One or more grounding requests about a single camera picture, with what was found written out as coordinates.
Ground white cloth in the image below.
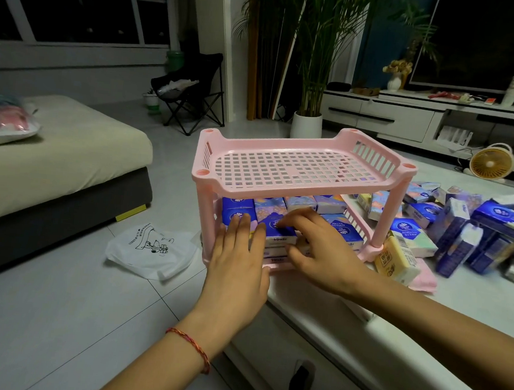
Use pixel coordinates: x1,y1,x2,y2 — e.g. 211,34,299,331
156,76,200,99

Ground person's left hand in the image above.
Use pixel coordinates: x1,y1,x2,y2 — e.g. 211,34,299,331
183,210,276,351

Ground leaning wooden boards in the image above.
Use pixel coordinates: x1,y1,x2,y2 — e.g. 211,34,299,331
238,0,308,125

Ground white television cabinet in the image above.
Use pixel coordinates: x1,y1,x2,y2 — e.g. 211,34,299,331
316,83,514,178

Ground pile of assorted tissue packs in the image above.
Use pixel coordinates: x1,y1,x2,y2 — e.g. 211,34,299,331
350,175,514,296

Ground black drawer handle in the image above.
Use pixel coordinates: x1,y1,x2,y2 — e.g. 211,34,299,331
287,359,317,390

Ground green bin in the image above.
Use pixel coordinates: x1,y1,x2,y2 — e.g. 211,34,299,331
165,49,186,74

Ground blue tissue packet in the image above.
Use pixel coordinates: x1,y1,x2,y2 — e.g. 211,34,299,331
261,222,300,251

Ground black television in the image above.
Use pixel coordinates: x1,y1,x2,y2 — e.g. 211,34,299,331
408,0,514,97

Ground tall green palm plant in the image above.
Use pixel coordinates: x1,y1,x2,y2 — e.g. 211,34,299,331
225,0,443,129

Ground person's right hand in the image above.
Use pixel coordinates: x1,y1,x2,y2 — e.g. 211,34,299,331
271,205,373,302

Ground red string bracelet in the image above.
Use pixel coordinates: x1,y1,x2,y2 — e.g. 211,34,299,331
162,326,215,375

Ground white coffee table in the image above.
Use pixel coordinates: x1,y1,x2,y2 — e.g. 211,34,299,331
215,146,514,390

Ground row of shelved tissue packets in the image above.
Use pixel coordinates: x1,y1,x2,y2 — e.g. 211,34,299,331
216,185,369,274

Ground red packet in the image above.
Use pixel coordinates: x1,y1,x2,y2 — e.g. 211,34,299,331
428,89,462,102

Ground yellow desk fan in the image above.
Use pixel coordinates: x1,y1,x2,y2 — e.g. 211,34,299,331
462,139,514,184

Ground beige sofa with grey base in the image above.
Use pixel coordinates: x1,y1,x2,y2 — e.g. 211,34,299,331
0,90,161,301

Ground pink plastic two-tier rack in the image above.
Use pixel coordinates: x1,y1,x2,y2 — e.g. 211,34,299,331
183,115,422,286

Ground person's left forearm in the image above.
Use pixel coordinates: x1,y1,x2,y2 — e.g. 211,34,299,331
90,311,228,390

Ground white router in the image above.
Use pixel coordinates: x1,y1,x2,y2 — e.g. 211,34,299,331
435,124,475,150

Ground white printed plastic bag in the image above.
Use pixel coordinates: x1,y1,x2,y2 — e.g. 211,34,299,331
103,219,202,285

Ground clear bag of clothes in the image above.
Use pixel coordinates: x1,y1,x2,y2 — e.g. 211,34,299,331
0,91,45,156

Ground white round plant pot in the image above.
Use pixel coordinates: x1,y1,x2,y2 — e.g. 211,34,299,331
289,110,324,142

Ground small white potted plant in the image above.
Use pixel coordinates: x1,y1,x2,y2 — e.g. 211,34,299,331
141,89,163,116

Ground white vase with flowers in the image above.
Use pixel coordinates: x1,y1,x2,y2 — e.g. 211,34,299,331
381,57,414,94

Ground yellow sofa tag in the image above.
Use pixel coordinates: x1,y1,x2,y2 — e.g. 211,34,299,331
115,201,148,225

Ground person's right forearm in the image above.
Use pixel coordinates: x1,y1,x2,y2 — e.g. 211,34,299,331
342,272,514,390

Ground black folding chair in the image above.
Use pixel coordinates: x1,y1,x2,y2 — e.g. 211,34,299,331
146,47,231,139

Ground pink plastic bag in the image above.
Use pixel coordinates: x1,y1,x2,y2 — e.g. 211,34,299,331
409,257,440,294

